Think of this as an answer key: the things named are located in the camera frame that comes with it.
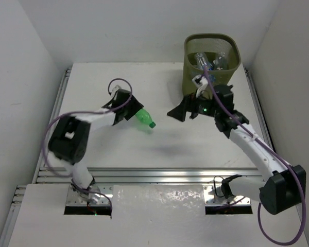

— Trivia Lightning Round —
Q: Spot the aluminium frame rail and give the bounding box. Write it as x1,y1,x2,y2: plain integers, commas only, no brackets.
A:
14,65,298,206

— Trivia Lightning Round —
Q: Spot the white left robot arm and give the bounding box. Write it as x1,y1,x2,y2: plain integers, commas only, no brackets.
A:
48,89,144,199

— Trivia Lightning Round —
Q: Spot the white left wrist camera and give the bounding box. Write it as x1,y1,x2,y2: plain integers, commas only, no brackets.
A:
111,85,122,97

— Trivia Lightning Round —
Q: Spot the clear unlabelled bottle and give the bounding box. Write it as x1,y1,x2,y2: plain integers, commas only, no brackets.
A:
213,52,228,70

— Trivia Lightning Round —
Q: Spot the olive green mesh bin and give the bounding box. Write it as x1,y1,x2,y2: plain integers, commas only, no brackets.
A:
182,33,242,95

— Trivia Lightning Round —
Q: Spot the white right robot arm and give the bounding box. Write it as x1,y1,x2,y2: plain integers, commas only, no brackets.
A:
167,85,306,215

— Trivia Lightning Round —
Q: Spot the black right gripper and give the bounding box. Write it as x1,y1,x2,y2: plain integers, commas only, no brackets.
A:
168,88,220,121

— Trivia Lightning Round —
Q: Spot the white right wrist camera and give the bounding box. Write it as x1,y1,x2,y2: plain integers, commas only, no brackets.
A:
192,75,209,98

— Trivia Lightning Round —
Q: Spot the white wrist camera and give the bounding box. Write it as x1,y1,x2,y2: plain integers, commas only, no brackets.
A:
192,75,209,98
111,85,122,97

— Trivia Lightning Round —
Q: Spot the green plastic bottle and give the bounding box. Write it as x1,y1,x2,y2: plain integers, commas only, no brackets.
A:
135,108,156,129

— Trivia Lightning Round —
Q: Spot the clear bottle blue label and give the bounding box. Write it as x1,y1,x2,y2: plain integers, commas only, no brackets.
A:
194,52,214,70

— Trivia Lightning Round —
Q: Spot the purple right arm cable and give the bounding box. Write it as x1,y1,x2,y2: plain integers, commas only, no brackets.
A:
202,65,307,245

